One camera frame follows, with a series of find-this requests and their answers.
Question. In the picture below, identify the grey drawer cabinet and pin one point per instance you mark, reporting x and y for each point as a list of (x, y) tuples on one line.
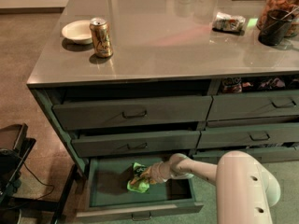
[(161, 48)]

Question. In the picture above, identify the black stand with cables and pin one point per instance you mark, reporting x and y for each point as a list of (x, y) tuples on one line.
[(15, 147)]

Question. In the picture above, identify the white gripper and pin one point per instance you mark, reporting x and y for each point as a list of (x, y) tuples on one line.
[(162, 173)]

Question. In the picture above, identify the top right drawer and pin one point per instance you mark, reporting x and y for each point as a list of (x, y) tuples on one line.
[(252, 105)]

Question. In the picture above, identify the middle left drawer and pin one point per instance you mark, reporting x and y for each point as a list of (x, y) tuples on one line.
[(130, 143)]

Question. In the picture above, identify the white bowl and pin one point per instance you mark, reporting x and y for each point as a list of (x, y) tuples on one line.
[(78, 31)]

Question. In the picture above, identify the middle right drawer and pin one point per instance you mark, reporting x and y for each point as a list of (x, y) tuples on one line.
[(247, 136)]

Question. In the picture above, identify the open bottom left drawer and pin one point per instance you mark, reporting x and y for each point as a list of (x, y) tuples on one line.
[(108, 199)]

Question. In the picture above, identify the bottom right drawer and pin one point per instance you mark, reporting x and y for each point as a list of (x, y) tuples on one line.
[(261, 154)]

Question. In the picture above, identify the black cup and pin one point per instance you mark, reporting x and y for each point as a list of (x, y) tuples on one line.
[(276, 25)]

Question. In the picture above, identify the glass jar of snacks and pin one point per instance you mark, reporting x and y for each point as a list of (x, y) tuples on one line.
[(287, 5)]

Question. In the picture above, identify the gold soda can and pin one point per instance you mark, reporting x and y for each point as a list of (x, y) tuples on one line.
[(101, 38)]

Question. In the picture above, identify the snack bags in drawer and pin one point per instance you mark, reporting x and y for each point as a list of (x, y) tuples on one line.
[(249, 84)]

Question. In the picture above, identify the green rice chip bag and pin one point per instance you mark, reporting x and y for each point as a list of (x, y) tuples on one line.
[(138, 183)]

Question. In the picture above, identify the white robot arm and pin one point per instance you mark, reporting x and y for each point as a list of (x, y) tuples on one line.
[(245, 190)]

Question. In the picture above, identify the top left drawer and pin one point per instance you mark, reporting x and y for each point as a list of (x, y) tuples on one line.
[(132, 112)]

